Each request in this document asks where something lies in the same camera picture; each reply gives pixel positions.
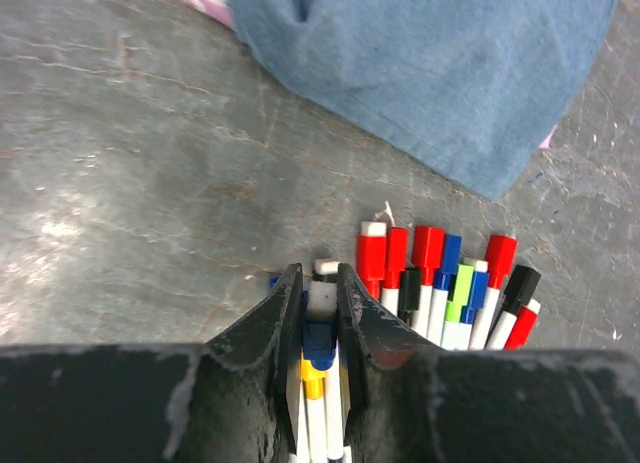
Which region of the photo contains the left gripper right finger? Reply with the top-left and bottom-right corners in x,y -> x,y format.
337,264 -> 639,462

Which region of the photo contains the blue cloth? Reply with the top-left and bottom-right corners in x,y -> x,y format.
229,0 -> 617,198

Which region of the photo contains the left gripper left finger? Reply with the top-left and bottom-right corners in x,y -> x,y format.
1,264 -> 303,462

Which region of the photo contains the blue cap marker with eraser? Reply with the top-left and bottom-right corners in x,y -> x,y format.
288,258 -> 352,462

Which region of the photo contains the red cap marker with eraser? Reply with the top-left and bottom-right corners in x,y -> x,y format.
356,221 -> 387,299

